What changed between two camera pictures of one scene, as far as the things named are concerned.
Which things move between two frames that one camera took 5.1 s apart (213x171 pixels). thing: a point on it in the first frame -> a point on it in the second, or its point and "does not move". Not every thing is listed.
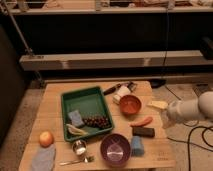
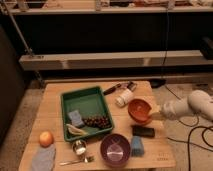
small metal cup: [79, 147] does not move
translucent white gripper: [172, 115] -> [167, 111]
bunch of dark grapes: [97, 122] does not move
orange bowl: [130, 106] -> [139, 110]
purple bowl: [115, 150] does not move
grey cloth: [44, 158] does not move
